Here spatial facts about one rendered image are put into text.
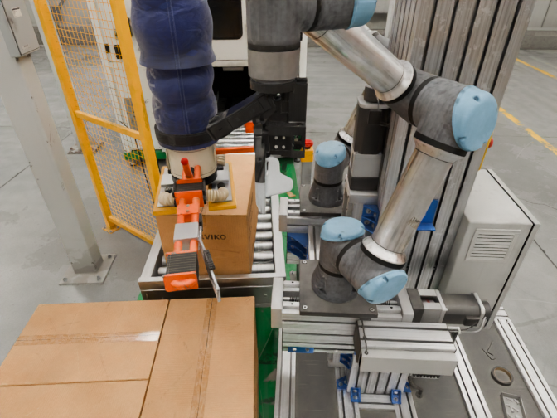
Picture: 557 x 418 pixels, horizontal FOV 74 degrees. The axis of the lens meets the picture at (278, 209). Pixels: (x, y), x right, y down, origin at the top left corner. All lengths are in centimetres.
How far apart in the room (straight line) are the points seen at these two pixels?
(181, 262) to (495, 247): 92
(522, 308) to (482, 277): 155
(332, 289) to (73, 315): 125
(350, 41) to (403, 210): 38
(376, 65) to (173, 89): 64
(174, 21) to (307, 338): 102
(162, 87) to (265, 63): 72
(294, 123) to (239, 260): 125
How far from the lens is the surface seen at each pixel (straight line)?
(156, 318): 180
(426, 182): 86
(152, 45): 121
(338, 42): 76
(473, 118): 83
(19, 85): 240
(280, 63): 55
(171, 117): 126
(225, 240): 170
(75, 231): 277
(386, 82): 86
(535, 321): 289
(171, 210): 134
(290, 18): 54
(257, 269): 194
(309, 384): 193
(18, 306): 300
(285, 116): 59
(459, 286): 139
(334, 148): 145
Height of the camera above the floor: 187
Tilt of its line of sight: 34 degrees down
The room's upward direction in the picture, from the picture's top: straight up
